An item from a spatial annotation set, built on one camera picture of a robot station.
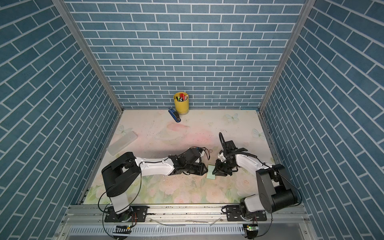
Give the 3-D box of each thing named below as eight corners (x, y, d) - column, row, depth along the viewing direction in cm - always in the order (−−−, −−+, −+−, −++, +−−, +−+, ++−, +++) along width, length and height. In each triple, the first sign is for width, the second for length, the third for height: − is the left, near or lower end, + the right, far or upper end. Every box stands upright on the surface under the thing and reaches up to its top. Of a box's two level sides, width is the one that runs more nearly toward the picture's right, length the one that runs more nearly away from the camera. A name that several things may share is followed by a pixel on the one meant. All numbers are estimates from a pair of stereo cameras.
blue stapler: (176, 123, 115) (176, 119, 111) (168, 112, 122) (167, 108, 119) (181, 121, 116) (180, 116, 113) (172, 110, 124) (172, 106, 120)
